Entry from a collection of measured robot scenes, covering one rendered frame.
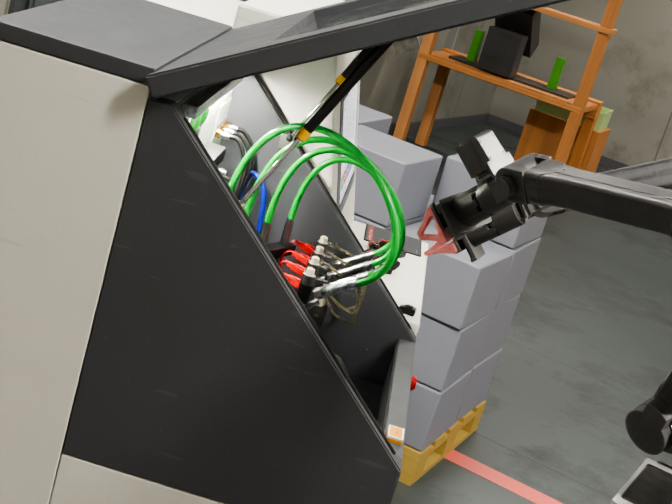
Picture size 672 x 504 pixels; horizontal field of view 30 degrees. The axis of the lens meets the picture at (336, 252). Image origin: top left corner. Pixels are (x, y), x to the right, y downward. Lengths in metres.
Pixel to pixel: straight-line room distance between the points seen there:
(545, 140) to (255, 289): 7.86
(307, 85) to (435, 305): 1.57
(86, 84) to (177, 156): 0.19
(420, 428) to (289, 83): 1.84
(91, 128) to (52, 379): 0.45
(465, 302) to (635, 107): 7.69
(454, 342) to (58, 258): 2.21
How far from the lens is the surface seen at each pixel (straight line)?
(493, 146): 2.03
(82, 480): 2.31
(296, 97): 2.73
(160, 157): 2.08
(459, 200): 2.09
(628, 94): 11.68
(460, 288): 4.10
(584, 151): 9.64
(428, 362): 4.21
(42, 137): 2.13
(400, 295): 2.99
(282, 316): 2.11
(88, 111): 2.10
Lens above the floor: 1.89
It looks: 17 degrees down
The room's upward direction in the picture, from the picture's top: 17 degrees clockwise
